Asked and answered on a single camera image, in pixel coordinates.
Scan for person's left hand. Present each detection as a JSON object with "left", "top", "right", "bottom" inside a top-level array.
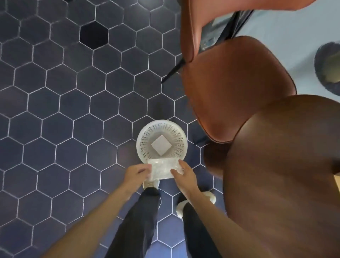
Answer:
[{"left": 119, "top": 163, "right": 152, "bottom": 200}]

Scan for person's right hand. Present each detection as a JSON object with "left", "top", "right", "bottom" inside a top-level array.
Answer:
[{"left": 170, "top": 159, "right": 200, "bottom": 201}]

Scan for brown leather chair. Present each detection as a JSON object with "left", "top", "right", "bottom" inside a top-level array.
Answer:
[{"left": 160, "top": 0, "right": 317, "bottom": 144}]

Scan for person's right forearm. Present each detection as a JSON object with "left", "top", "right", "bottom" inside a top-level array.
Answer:
[{"left": 186, "top": 190, "right": 269, "bottom": 258}]

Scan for clear plastic bag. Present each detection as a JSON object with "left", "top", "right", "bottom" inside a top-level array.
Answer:
[{"left": 147, "top": 158, "right": 184, "bottom": 182}]

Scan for white paper sheet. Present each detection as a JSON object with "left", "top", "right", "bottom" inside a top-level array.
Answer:
[{"left": 151, "top": 135, "right": 172, "bottom": 157}]

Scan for white perforated plastic basket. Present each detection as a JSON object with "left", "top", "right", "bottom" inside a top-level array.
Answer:
[{"left": 136, "top": 119, "right": 188, "bottom": 165}]

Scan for white plant pot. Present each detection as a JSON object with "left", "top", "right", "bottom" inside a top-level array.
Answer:
[{"left": 314, "top": 41, "right": 340, "bottom": 96}]

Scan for person's left forearm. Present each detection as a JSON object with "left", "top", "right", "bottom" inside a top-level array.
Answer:
[{"left": 42, "top": 186, "right": 133, "bottom": 258}]

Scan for person's black trousers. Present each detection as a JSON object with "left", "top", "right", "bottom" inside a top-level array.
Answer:
[{"left": 105, "top": 187, "right": 222, "bottom": 258}]

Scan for person's white shoe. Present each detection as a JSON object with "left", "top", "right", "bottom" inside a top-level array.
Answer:
[
  {"left": 176, "top": 191, "right": 217, "bottom": 219},
  {"left": 142, "top": 179, "right": 160, "bottom": 191}
]

